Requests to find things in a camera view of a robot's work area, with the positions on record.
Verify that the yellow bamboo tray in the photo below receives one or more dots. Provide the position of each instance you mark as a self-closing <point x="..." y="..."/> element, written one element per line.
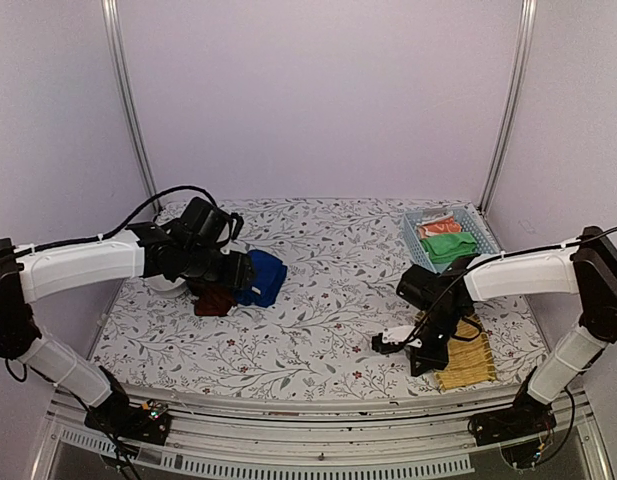
<point x="470" y="362"/>

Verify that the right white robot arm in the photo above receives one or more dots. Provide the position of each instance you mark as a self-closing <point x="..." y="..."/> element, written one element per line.
<point x="585" y="266"/>

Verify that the aluminium front rail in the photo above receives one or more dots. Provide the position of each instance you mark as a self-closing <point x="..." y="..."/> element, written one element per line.
<point x="213" y="437"/>

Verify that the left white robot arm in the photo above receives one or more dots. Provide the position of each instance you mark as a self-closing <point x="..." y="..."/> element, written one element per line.
<point x="143" y="250"/>

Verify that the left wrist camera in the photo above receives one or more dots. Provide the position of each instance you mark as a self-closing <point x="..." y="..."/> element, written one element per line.
<point x="204" y="225"/>

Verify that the brown towel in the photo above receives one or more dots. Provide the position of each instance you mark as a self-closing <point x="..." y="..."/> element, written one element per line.
<point x="212" y="300"/>

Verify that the orange white cloth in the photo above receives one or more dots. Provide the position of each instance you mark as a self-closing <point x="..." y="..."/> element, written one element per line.
<point x="442" y="226"/>

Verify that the blue towel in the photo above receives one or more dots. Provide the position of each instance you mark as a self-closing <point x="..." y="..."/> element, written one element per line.
<point x="270" y="274"/>

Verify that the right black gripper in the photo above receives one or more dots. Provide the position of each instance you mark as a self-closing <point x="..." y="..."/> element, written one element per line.
<point x="437" y="360"/>

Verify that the white bowl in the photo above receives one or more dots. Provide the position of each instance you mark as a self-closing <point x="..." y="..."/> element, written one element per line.
<point x="165" y="287"/>

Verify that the green towel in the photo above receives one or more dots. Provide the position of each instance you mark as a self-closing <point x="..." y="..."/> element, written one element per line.
<point x="447" y="248"/>

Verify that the left aluminium frame post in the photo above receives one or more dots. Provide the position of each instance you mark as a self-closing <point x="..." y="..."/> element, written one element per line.
<point x="114" y="36"/>

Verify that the floral tablecloth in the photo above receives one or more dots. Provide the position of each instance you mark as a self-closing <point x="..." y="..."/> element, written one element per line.
<point x="344" y="259"/>

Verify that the light blue plastic basket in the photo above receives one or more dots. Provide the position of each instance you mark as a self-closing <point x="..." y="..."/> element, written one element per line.
<point x="466" y="215"/>

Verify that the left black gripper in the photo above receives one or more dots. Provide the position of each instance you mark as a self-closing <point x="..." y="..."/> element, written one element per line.
<point x="237" y="276"/>

